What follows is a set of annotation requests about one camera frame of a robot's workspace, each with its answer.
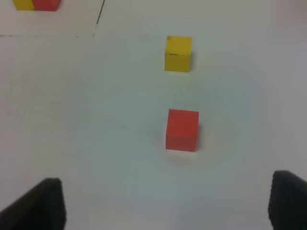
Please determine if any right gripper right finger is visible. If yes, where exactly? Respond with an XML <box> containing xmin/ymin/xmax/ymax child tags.
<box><xmin>268</xmin><ymin>171</ymin><xmax>307</xmax><ymax>230</ymax></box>

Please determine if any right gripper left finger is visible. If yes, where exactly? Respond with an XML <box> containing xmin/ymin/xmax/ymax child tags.
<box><xmin>0</xmin><ymin>178</ymin><xmax>66</xmax><ymax>230</ymax></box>

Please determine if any template red block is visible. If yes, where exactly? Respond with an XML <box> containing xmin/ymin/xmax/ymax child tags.
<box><xmin>32</xmin><ymin>0</ymin><xmax>61</xmax><ymax>12</ymax></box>

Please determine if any template yellow block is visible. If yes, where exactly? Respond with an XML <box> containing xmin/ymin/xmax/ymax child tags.
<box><xmin>13</xmin><ymin>0</ymin><xmax>35</xmax><ymax>11</ymax></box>

